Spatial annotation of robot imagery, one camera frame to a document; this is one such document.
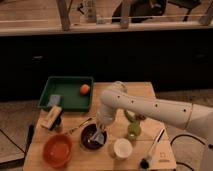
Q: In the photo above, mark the grey blue towel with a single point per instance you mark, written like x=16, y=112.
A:
x=98, y=137

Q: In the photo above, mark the white cup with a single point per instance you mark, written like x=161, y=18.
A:
x=122, y=148

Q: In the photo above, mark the blue sponge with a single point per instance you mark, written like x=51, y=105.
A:
x=54, y=100

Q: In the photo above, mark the orange ball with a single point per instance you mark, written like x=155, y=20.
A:
x=84, y=89

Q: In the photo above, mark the black white dish brush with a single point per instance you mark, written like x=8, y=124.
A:
x=146, y=162

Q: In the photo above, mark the wooden post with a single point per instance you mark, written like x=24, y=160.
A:
x=125, y=10
x=64, y=8

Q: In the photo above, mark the green plastic tray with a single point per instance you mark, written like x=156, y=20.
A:
x=68, y=88

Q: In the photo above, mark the metal spoon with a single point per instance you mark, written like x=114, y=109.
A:
x=70, y=131

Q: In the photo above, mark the wooden post middle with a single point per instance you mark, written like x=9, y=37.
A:
x=125, y=10

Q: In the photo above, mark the black office chair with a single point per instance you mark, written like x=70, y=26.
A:
x=141, y=10

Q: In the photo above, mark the red grape bunch toy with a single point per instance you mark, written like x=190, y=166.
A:
x=140, y=117

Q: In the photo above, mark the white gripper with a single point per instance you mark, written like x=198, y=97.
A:
x=105, y=116

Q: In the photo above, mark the green pepper toy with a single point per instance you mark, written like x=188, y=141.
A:
x=129, y=117

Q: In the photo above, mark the wooden post left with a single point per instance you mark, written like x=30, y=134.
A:
x=64, y=8

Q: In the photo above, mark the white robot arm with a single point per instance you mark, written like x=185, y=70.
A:
x=196, y=119

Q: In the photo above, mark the orange bowl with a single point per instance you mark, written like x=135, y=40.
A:
x=57, y=150

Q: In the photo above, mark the wooden block brush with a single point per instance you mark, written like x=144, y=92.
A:
x=53, y=118

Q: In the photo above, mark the purple bowl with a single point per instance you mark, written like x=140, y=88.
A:
x=86, y=134

